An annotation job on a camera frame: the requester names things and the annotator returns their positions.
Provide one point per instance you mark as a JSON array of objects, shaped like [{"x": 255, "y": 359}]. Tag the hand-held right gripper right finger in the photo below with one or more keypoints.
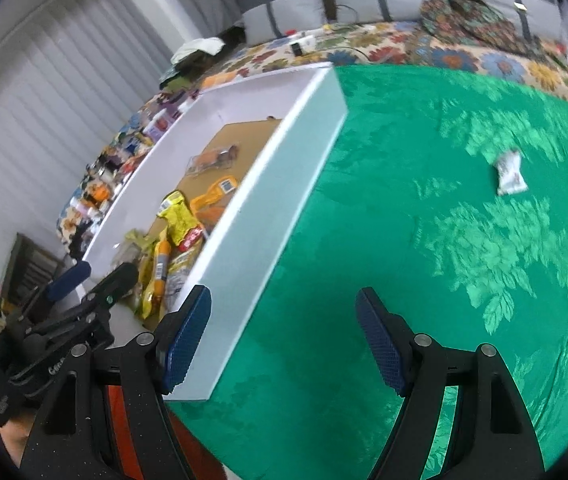
[{"x": 381, "y": 345}]

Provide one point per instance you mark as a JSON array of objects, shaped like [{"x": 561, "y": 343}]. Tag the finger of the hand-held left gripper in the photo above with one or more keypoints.
[
  {"x": 68, "y": 277},
  {"x": 113, "y": 280}
]

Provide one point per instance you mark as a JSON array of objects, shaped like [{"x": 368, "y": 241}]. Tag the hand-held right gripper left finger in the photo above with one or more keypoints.
[{"x": 188, "y": 345}]

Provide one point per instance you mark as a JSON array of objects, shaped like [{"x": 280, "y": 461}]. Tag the yellow snack packet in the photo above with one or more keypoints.
[{"x": 148, "y": 295}]

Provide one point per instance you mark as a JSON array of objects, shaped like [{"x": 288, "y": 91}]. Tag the meatball snack packet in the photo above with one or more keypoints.
[{"x": 136, "y": 242}]

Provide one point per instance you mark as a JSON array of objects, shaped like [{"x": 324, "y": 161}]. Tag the small orange sausage stick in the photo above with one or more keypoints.
[{"x": 162, "y": 260}]

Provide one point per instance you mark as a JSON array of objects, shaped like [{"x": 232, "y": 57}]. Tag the long yellow red-ended packet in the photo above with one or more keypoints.
[{"x": 178, "y": 215}]

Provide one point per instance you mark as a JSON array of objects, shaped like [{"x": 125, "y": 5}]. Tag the orange chicken leg packet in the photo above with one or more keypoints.
[{"x": 216, "y": 192}]

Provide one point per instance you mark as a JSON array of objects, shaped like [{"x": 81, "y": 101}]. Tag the yellow-edged clear snack packet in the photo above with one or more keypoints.
[{"x": 211, "y": 160}]

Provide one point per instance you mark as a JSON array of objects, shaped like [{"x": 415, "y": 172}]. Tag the white cardboard box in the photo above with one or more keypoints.
[{"x": 274, "y": 210}]

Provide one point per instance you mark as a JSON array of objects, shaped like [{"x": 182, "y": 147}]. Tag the small white snack packet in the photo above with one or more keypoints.
[{"x": 509, "y": 172}]

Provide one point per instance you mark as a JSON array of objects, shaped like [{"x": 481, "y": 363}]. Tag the person's left forearm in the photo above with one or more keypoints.
[{"x": 16, "y": 442}]

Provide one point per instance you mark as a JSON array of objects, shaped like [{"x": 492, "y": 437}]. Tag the dark wooden rack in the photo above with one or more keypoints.
[{"x": 26, "y": 265}]

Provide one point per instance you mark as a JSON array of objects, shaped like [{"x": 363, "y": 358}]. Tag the green patterned tablecloth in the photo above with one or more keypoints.
[{"x": 414, "y": 285}]

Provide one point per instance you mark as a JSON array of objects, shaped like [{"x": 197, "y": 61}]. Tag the grey curtain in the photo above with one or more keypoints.
[{"x": 63, "y": 85}]

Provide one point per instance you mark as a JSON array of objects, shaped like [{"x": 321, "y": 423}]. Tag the dark green cloth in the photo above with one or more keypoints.
[{"x": 183, "y": 77}]

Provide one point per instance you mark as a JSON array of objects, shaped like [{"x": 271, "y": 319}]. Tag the white crumpled cloth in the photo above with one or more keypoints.
[{"x": 196, "y": 47}]

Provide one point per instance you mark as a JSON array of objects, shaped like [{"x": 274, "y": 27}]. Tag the floral bedsheet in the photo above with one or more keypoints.
[{"x": 394, "y": 52}]

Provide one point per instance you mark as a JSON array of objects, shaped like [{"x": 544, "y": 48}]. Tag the small black device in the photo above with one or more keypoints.
[{"x": 295, "y": 50}]

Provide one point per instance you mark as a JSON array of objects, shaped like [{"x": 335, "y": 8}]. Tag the white bottle with red cap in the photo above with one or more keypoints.
[{"x": 306, "y": 39}]

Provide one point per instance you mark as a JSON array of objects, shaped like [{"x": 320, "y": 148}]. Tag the floral fabric bag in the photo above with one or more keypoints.
[{"x": 464, "y": 20}]

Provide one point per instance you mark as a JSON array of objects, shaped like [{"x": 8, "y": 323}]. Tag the small colourful items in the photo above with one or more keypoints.
[{"x": 560, "y": 55}]

